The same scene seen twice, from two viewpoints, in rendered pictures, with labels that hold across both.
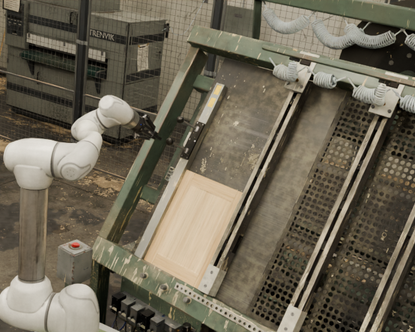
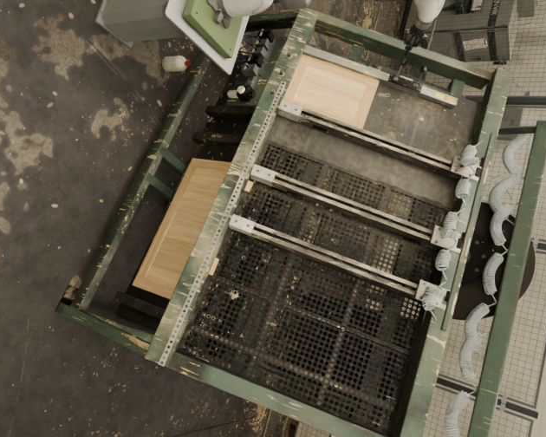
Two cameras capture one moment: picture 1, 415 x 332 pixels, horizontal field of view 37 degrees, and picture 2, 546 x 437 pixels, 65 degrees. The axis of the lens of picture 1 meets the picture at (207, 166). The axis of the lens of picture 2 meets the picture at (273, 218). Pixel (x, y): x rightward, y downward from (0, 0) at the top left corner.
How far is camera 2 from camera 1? 0.35 m
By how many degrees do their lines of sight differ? 19
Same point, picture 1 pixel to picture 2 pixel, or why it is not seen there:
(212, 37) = (501, 89)
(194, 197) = (355, 90)
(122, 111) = (430, 11)
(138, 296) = (272, 53)
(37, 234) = not seen: outside the picture
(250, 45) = (493, 124)
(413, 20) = (515, 258)
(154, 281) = (285, 64)
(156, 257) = (304, 63)
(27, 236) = not seen: outside the picture
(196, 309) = (266, 101)
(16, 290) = not seen: outside the picture
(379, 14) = (521, 231)
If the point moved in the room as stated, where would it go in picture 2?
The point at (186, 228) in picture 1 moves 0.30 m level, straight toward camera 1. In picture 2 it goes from (329, 86) to (303, 83)
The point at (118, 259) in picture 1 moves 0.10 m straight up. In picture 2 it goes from (300, 31) to (315, 30)
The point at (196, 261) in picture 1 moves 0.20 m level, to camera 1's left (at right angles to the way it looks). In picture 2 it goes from (303, 97) to (305, 61)
